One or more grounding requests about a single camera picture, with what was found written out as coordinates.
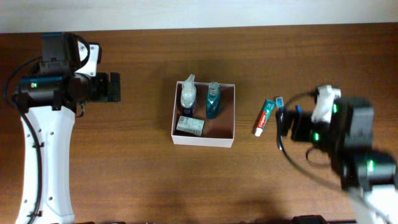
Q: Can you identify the blue mouthwash bottle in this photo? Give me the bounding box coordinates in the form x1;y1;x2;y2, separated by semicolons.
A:
206;82;221;119

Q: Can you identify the green white soap box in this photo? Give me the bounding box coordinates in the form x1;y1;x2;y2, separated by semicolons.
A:
176;116;205;136

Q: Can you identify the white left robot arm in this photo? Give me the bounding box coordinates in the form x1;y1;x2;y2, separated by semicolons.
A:
10;32;121;223

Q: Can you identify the blue white toothbrush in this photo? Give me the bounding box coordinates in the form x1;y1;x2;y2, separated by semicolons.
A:
275;96;284;151

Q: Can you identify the Colgate toothpaste tube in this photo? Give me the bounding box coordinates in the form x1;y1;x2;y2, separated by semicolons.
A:
254;100;276;137

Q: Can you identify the foam soap pump bottle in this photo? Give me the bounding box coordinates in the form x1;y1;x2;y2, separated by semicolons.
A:
180;74;197;117

